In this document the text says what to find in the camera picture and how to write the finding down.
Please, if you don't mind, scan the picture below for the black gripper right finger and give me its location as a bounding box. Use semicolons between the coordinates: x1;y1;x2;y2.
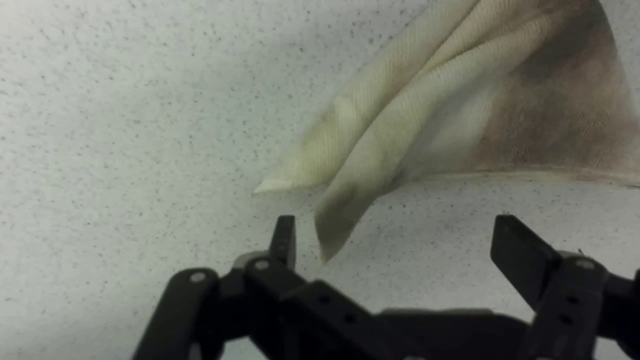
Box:
490;214;640;360

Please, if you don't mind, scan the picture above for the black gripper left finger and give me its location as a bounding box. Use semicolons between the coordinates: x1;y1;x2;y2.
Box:
131;214;377;360

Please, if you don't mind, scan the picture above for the cream stained towel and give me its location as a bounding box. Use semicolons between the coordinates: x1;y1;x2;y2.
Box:
258;0;640;260

